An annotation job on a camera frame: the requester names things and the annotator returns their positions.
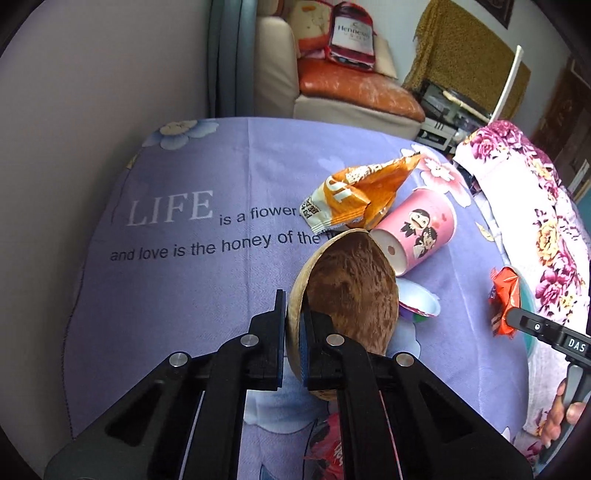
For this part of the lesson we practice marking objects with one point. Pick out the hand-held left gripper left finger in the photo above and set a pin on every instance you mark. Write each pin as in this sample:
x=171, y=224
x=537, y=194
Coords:
x=272, y=350

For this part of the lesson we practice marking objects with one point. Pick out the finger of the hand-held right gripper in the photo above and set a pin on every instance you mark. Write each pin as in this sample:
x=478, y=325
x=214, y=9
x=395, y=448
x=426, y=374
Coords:
x=531, y=325

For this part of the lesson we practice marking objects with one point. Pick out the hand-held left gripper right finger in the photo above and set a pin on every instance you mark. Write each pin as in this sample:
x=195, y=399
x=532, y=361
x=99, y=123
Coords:
x=316, y=360

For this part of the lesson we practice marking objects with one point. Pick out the orange-red candy wrapper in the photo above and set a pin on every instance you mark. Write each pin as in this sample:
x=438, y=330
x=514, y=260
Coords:
x=503, y=286

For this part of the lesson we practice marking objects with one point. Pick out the brown coconut shell bowl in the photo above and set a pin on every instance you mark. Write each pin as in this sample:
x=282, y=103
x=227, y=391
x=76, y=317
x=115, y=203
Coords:
x=355, y=295

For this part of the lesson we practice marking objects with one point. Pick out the person's right hand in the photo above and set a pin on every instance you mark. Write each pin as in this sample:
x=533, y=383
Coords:
x=561, y=422

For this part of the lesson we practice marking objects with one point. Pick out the red snack packet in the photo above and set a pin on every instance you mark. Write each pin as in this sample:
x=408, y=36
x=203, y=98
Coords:
x=325, y=443

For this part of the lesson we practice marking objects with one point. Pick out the purple floral tablecloth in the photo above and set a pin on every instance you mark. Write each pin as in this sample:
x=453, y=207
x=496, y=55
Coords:
x=184, y=300

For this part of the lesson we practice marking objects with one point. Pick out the white yogurt cup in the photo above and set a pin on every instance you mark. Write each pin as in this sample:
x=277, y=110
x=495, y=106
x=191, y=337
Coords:
x=415, y=300

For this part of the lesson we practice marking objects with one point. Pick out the pink floral blanket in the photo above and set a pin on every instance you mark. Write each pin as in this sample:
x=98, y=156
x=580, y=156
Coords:
x=545, y=207

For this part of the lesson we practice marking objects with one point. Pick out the pink cartoon paper cup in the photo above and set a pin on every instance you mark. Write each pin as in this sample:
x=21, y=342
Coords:
x=420, y=226

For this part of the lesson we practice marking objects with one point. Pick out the orange snack wrapper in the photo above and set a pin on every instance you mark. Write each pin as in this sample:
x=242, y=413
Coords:
x=351, y=189

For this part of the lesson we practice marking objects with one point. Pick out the dark wooden cabinet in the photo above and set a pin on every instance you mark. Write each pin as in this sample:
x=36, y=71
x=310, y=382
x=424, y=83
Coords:
x=563, y=115

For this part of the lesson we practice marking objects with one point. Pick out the white pole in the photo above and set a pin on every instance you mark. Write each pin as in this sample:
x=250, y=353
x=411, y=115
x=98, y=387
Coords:
x=508, y=83

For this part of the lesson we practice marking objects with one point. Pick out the stereo equipment stack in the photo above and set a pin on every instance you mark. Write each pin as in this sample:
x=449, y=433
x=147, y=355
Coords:
x=438, y=99

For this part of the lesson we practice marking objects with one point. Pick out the orange leather seat cushion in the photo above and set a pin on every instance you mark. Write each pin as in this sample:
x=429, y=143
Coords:
x=351, y=87

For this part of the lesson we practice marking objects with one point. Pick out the yellow patterned cloth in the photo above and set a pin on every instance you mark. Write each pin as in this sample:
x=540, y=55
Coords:
x=461, y=55

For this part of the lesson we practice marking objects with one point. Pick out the cream sofa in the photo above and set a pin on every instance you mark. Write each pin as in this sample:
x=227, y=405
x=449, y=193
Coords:
x=277, y=60

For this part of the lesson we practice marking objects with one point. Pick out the yellow plush pillow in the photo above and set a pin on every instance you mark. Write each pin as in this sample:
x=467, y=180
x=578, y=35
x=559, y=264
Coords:
x=309, y=27

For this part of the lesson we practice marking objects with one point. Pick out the red gift bag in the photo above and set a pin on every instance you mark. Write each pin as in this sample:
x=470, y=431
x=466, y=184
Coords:
x=353, y=32

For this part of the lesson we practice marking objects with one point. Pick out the dark picture frame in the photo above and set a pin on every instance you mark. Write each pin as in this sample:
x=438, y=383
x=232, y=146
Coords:
x=496, y=9

